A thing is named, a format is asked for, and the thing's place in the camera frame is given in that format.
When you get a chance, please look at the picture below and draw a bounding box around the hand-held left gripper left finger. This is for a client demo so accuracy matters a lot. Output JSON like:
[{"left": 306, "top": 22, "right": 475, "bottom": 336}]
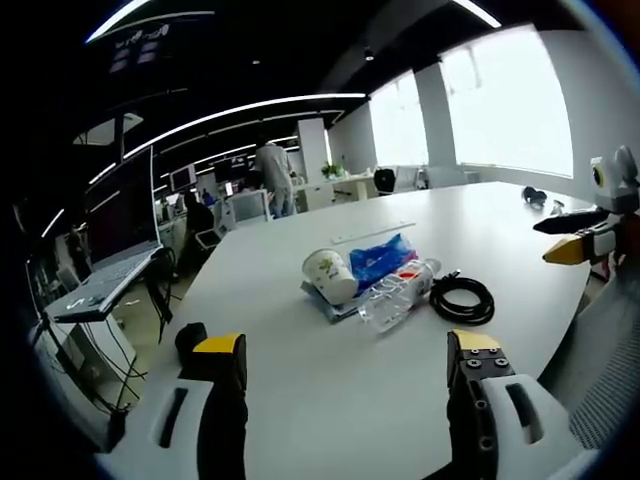
[{"left": 94, "top": 332, "right": 250, "bottom": 480}]

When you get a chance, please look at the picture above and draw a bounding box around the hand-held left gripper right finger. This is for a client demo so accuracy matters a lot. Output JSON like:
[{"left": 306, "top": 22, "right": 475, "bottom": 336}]
[{"left": 446, "top": 329, "right": 601, "bottom": 480}]

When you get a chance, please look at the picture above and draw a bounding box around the black cable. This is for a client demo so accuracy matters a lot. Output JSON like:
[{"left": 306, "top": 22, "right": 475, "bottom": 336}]
[{"left": 428, "top": 270, "right": 497, "bottom": 328}]

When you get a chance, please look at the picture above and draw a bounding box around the clear plastic bottle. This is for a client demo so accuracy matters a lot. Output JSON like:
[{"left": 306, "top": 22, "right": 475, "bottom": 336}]
[{"left": 356, "top": 257, "right": 444, "bottom": 334}]

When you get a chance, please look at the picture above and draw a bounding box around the blue-grey notebook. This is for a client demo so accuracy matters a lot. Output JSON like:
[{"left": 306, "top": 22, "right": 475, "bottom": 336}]
[{"left": 299, "top": 279, "right": 372, "bottom": 324}]

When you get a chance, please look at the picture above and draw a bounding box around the blue plastic bag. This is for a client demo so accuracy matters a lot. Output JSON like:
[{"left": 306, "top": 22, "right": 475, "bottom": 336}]
[{"left": 348, "top": 232, "right": 419, "bottom": 297}]

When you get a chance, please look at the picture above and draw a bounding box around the white paper cup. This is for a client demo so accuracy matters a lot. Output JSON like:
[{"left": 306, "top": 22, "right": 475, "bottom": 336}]
[{"left": 301, "top": 248, "right": 359, "bottom": 304}]

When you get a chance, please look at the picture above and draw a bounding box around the small black object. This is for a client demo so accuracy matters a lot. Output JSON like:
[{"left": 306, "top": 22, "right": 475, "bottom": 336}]
[{"left": 521, "top": 185, "right": 550, "bottom": 208}]

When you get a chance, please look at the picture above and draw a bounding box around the dark rounded object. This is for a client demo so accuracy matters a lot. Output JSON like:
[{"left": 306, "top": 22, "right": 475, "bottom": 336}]
[{"left": 174, "top": 322, "right": 209, "bottom": 372}]

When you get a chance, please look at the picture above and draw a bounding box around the laptop stand cart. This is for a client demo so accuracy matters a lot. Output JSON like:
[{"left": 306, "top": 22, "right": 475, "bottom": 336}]
[{"left": 29, "top": 249, "right": 176, "bottom": 441}]

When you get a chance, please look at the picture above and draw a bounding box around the grey mesh chair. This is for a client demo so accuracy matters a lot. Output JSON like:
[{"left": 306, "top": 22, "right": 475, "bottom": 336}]
[{"left": 537, "top": 269, "right": 640, "bottom": 451}]

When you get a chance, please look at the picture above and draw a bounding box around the white table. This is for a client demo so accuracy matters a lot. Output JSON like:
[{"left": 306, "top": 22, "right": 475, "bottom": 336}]
[{"left": 94, "top": 180, "right": 601, "bottom": 480}]

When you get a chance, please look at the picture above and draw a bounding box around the black office chair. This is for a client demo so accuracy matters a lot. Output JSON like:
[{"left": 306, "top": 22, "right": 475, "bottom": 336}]
[{"left": 373, "top": 168, "right": 398, "bottom": 197}]

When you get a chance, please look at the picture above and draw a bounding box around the white flat strip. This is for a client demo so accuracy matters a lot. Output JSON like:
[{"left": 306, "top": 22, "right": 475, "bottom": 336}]
[{"left": 330, "top": 221, "right": 418, "bottom": 245}]

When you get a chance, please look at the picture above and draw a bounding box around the open silver laptop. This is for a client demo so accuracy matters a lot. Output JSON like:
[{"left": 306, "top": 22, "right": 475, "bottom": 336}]
[{"left": 49, "top": 143, "right": 167, "bottom": 324}]

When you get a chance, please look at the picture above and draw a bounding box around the white office chair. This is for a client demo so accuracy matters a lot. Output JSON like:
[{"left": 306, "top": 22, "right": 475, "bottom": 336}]
[{"left": 225, "top": 189, "right": 275, "bottom": 227}]

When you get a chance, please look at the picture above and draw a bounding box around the green potted plant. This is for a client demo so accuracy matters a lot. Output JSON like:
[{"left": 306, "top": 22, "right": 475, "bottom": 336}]
[{"left": 319, "top": 160, "right": 347, "bottom": 182}]

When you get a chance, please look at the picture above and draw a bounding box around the computer monitor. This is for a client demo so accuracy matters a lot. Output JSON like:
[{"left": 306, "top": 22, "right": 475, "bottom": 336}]
[{"left": 168, "top": 167, "right": 198, "bottom": 193}]

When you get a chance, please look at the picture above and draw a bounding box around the long ceiling light strip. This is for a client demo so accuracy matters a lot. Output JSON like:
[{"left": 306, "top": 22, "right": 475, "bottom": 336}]
[{"left": 122, "top": 91, "right": 368, "bottom": 161}]

